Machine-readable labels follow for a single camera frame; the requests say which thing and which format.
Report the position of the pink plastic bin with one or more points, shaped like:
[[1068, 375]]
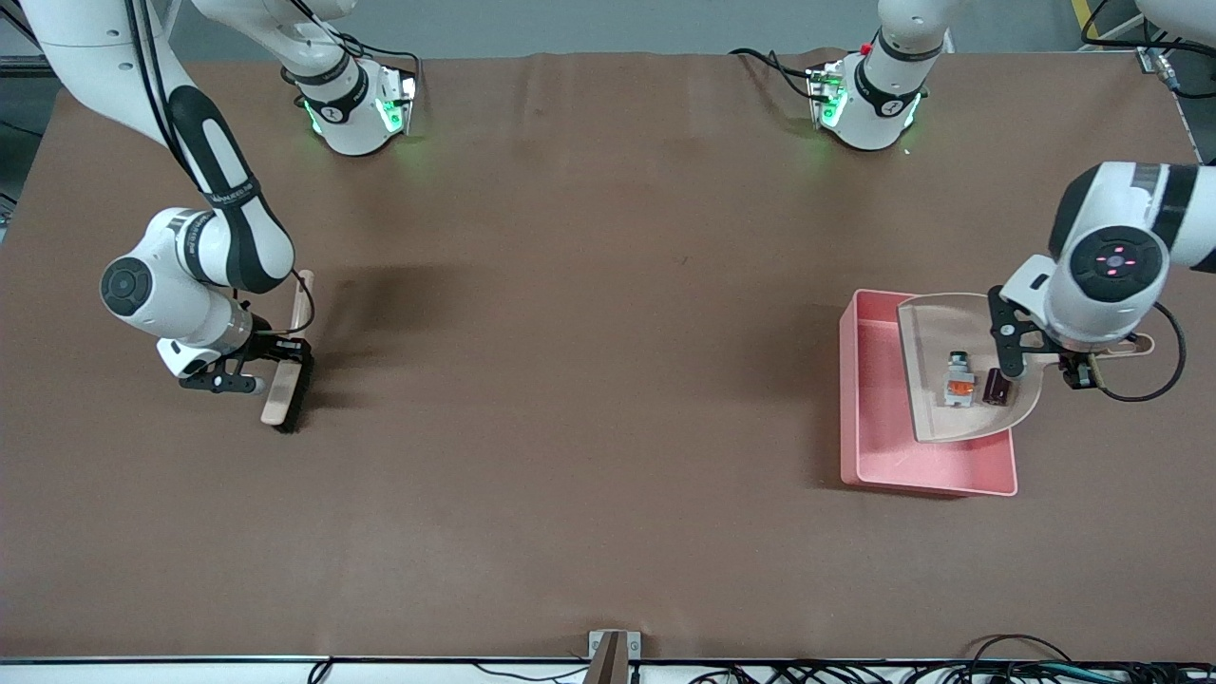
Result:
[[879, 427]]

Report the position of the small black electronic part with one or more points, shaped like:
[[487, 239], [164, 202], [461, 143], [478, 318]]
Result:
[[997, 388]]

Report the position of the brown table mat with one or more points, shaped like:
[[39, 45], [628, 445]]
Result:
[[570, 237]]

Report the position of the aluminium frame profile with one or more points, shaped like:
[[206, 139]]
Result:
[[1154, 62], [19, 57]]

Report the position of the small white green electronic part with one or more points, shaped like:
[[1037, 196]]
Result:
[[959, 389]]

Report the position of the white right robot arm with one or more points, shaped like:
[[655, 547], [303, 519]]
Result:
[[161, 294]]

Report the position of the beige brush with black bristles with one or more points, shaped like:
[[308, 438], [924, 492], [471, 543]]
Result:
[[278, 399]]

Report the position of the metal table edge bracket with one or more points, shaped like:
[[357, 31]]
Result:
[[613, 655]]

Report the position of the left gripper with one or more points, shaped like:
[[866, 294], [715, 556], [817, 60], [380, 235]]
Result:
[[1076, 366]]

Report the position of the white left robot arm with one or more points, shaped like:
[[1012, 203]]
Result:
[[1111, 266]]

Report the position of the beige plastic dustpan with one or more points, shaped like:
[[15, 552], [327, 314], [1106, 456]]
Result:
[[936, 351]]

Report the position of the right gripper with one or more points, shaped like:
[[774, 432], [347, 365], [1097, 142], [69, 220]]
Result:
[[269, 346]]

